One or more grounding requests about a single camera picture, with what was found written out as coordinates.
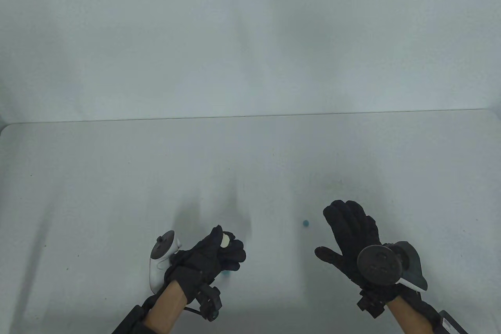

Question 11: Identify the black forearm strap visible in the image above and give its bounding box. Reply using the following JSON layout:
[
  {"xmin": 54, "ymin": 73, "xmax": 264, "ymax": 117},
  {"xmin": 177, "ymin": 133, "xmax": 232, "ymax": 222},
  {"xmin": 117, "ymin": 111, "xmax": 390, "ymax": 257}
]
[{"xmin": 407, "ymin": 293, "xmax": 441, "ymax": 327}]

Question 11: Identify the person's right forearm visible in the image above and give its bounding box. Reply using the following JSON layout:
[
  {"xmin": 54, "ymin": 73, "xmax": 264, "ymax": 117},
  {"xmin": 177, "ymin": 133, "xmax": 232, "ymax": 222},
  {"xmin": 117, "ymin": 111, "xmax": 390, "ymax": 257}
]
[{"xmin": 387, "ymin": 297, "xmax": 431, "ymax": 334}]

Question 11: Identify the person's left hand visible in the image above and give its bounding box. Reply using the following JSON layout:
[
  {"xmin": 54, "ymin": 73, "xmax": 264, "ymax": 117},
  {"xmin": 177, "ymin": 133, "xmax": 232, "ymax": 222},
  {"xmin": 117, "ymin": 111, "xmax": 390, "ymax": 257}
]
[{"xmin": 164, "ymin": 226, "xmax": 246, "ymax": 303}]

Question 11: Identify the person's left forearm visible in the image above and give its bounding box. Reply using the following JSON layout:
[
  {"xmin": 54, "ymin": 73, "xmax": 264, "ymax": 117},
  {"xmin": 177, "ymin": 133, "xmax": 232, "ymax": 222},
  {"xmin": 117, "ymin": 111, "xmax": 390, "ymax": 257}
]
[{"xmin": 143, "ymin": 282, "xmax": 187, "ymax": 334}]

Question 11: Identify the white and grey controller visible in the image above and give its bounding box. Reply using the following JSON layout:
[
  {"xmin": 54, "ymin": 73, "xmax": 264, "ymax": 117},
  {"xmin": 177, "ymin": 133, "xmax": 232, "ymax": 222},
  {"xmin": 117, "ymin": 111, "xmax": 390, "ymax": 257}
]
[
  {"xmin": 357, "ymin": 241, "xmax": 429, "ymax": 293},
  {"xmin": 149, "ymin": 230, "xmax": 184, "ymax": 294}
]

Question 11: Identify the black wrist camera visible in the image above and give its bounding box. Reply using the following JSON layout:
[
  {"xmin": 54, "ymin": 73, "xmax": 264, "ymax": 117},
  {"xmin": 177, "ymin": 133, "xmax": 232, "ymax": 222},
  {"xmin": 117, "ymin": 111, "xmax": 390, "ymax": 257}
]
[
  {"xmin": 356, "ymin": 291, "xmax": 388, "ymax": 318},
  {"xmin": 196, "ymin": 286, "xmax": 223, "ymax": 322}
]

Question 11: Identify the black box with label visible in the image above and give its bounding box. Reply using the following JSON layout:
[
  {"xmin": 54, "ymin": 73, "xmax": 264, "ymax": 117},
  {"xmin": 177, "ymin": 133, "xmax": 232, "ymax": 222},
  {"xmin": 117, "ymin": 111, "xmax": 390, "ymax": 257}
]
[
  {"xmin": 112, "ymin": 305, "xmax": 148, "ymax": 334},
  {"xmin": 436, "ymin": 310, "xmax": 468, "ymax": 334}
]

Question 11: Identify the person's right hand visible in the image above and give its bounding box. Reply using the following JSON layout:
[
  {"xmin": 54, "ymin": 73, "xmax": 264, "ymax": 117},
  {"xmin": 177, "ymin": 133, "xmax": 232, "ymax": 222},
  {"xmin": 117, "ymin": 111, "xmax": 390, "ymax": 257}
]
[{"xmin": 315, "ymin": 200, "xmax": 407, "ymax": 305}]

